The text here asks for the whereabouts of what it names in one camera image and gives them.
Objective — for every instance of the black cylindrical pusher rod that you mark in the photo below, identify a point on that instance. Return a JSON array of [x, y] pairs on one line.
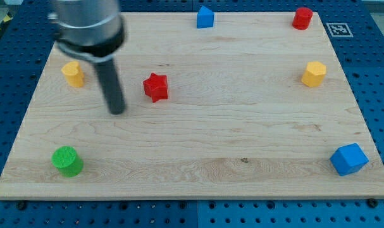
[[110, 86]]

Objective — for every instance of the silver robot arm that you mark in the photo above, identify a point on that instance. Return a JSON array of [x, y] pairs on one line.
[[91, 31]]

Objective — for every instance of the yellow heart block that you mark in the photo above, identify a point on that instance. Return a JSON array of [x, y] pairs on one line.
[[73, 74]]

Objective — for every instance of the red star block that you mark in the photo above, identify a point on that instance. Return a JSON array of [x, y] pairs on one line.
[[156, 87]]

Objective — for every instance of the green cylinder block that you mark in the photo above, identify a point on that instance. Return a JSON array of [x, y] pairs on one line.
[[66, 160]]

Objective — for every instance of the blue triangular prism block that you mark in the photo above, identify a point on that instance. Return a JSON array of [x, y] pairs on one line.
[[204, 18]]

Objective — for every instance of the wooden board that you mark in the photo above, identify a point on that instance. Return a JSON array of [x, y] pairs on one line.
[[238, 122]]

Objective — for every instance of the red cylinder block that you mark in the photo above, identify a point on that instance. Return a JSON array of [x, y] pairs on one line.
[[302, 18]]

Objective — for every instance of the yellow hexagon block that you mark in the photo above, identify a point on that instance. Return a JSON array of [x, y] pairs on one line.
[[314, 74]]

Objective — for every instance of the fiducial marker tag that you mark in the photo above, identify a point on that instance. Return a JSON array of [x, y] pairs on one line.
[[338, 29]]

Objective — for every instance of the blue cube block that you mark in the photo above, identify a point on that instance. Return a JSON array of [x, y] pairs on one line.
[[348, 159]]

